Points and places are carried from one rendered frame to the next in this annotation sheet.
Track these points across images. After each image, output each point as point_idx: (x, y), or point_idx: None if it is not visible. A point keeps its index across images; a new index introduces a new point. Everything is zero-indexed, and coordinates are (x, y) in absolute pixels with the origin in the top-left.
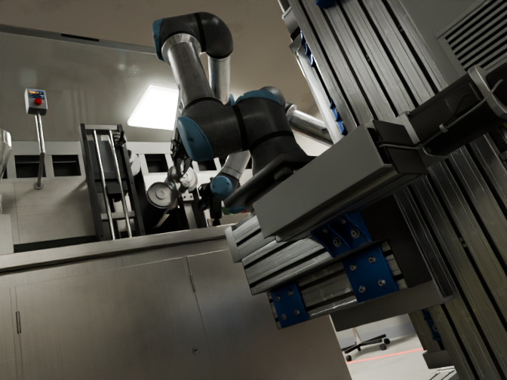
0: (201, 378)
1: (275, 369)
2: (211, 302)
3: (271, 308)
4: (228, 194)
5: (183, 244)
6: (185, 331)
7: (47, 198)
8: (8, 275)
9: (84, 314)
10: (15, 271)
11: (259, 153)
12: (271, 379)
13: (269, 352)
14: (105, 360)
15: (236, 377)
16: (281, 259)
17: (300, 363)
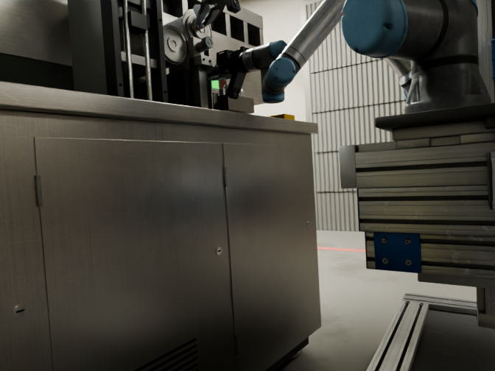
0: (219, 280)
1: (274, 276)
2: (237, 201)
3: (366, 246)
4: (286, 84)
5: (222, 127)
6: (212, 229)
7: None
8: (24, 118)
9: (118, 193)
10: (34, 114)
11: (446, 76)
12: (270, 285)
13: (272, 259)
14: (136, 253)
15: (246, 280)
16: (429, 210)
17: (292, 271)
